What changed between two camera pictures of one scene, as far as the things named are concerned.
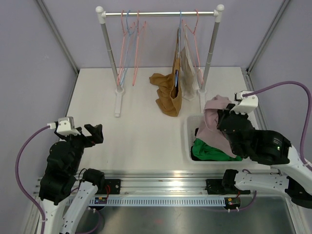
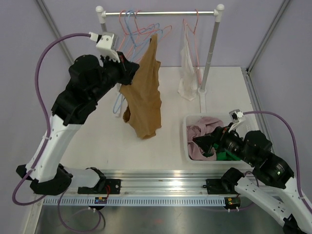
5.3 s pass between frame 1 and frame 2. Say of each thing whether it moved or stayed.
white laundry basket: stayed
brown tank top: moved
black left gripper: moved
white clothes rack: stayed
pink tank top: moved
